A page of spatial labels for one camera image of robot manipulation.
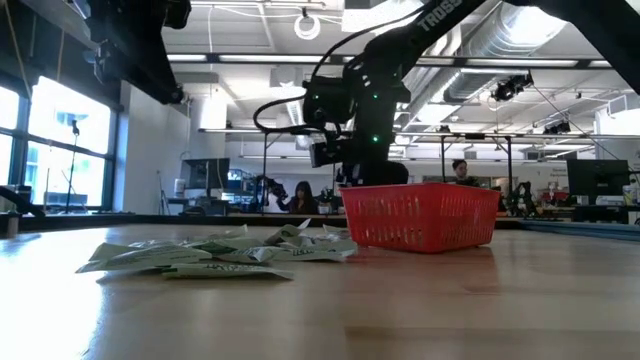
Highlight large glass window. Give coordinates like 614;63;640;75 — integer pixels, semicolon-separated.
0;74;119;211

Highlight black metal workstation frame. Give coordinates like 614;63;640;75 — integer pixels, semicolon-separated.
198;127;351;215
438;132;515;196

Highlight black frame-mounted camera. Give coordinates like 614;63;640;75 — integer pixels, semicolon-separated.
542;119;572;136

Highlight red plastic slotted basket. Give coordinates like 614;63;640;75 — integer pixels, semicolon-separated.
338;182;502;255

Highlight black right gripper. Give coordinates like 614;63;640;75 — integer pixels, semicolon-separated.
337;127;410;187

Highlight black tripod stand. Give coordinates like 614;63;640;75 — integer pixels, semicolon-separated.
63;118;81;214

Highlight white coiled cable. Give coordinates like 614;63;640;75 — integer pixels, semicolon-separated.
293;13;322;42

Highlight black desk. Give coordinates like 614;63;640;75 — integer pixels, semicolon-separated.
537;203;640;225

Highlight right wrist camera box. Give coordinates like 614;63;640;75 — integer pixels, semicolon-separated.
308;138;354;169

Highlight black table edge rail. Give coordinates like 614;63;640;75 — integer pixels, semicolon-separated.
19;213;351;231

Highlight black computer monitor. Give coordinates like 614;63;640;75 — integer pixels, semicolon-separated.
180;157;232;191
566;158;631;200

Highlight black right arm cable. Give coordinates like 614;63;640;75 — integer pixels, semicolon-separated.
252;4;431;136

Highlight black overhead camera cluster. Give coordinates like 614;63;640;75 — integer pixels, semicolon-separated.
490;72;535;103

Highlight long ceiling strip light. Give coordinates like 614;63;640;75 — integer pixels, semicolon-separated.
167;52;616;69

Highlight person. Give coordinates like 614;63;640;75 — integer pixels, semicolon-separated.
451;158;481;187
276;180;321;215

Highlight silver ribbed ceiling duct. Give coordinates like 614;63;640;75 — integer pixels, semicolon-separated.
399;2;569;126

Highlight black slanted bar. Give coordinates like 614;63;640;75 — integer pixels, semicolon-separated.
0;184;47;219

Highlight blue table edge padding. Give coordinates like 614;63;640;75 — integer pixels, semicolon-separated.
519;219;640;242

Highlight red background equipment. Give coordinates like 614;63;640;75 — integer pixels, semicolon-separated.
542;188;571;205

